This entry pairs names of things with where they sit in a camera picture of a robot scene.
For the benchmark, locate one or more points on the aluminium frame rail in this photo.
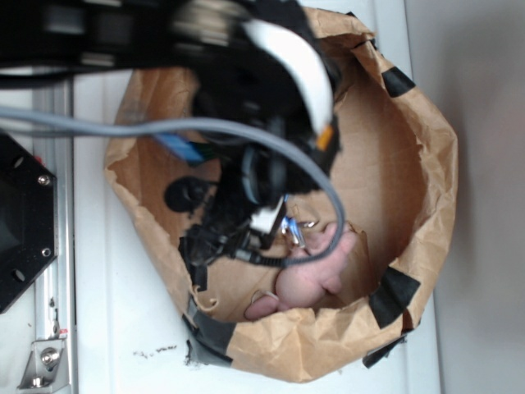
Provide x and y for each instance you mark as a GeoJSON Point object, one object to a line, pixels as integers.
{"type": "Point", "coordinates": [54, 289]}

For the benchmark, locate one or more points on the silver key bunch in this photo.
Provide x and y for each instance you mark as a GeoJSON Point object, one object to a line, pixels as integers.
{"type": "Point", "coordinates": [293, 230]}

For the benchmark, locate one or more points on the brown paper bag bin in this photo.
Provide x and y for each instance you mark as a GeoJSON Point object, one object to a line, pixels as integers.
{"type": "Point", "coordinates": [397, 177]}

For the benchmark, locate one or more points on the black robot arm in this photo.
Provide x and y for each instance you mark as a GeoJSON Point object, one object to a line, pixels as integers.
{"type": "Point", "coordinates": [264, 104]}

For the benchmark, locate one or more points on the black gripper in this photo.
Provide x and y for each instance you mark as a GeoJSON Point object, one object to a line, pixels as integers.
{"type": "Point", "coordinates": [245, 207]}

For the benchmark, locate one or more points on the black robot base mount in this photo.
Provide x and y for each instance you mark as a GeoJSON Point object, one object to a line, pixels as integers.
{"type": "Point", "coordinates": [28, 230]}

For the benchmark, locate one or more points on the pink plush toy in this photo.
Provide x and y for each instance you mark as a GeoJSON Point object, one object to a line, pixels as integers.
{"type": "Point", "coordinates": [303, 285]}

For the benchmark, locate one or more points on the metal corner bracket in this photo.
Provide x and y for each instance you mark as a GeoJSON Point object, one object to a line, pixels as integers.
{"type": "Point", "coordinates": [46, 369]}

